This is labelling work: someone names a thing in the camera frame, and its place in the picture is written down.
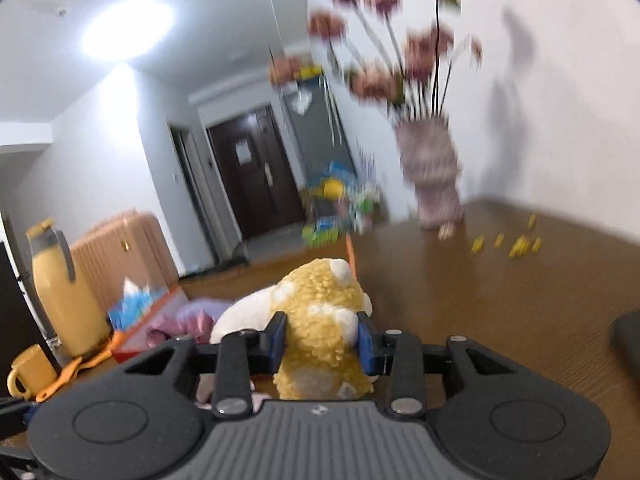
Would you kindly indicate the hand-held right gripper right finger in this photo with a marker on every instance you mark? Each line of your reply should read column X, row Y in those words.
column 365, row 347

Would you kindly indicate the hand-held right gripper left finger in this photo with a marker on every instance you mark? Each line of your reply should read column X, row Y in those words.
column 277, row 347

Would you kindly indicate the yellow and white plush toy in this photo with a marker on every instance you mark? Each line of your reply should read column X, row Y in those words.
column 320, row 305

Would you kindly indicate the orange-edged cardboard box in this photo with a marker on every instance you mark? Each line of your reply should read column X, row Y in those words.
column 132, row 342

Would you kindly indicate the light purple cloth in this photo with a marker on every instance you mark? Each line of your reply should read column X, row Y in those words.
column 210, row 310

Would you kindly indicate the yellow mug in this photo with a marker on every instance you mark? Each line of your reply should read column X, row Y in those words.
column 32, row 367

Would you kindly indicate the pink satin cloth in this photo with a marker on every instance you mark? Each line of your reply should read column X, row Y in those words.
column 165, row 327

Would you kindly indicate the small beige object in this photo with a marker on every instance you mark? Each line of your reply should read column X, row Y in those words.
column 446, row 231

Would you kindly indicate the blue patterned tissue pack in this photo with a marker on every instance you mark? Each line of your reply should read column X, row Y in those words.
column 130, row 307

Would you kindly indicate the pile of colourful toy packages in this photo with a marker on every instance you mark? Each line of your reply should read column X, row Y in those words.
column 330, row 190

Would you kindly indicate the yellow thermos jug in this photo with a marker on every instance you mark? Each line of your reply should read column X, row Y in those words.
column 65, row 305

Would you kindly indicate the dark brown door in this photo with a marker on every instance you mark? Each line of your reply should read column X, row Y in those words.
column 255, row 180

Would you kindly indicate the peach ribbed suitcase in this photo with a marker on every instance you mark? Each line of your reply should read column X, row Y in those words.
column 125, row 255

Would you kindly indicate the scattered small yellow pieces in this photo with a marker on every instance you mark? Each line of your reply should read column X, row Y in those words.
column 520, row 247

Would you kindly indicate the white paper notice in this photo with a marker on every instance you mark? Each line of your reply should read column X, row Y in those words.
column 244, row 153

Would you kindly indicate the tall grey cabinet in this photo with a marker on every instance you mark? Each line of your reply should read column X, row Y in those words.
column 310, row 135

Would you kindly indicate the round ceiling light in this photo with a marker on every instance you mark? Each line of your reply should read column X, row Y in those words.
column 127, row 30

